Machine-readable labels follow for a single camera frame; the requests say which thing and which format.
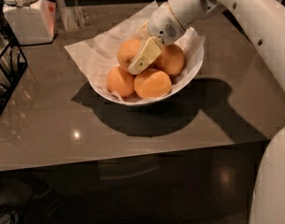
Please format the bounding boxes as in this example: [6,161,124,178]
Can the white bowl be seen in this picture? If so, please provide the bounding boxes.
[87,21,206,107]

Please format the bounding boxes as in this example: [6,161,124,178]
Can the orange with dark spot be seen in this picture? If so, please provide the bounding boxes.
[117,38,141,70]

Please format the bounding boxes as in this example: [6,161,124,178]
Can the white ceramic clip-top jar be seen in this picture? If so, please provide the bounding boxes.
[3,0,56,46]

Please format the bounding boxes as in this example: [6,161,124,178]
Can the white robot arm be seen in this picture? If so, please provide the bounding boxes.
[129,0,285,224]

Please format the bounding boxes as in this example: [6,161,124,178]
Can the black cables on floor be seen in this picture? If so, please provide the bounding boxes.
[0,199,28,224]

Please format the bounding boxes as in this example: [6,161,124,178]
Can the white tissue paper liner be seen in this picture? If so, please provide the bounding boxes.
[65,2,206,106]

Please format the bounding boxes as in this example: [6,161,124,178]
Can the front left orange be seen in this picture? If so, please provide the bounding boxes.
[106,66,135,97]

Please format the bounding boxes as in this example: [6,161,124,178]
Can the clear acrylic stand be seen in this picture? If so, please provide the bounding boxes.
[55,0,91,31]

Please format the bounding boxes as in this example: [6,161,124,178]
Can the front right orange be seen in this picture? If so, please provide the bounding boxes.
[134,68,172,99]

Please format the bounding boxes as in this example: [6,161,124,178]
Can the black wire basket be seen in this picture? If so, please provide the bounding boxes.
[0,0,28,117]

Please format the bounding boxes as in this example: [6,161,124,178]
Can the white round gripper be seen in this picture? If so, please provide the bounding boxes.
[128,3,185,75]

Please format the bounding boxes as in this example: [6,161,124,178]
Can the right back orange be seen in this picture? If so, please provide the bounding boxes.
[154,44,185,77]

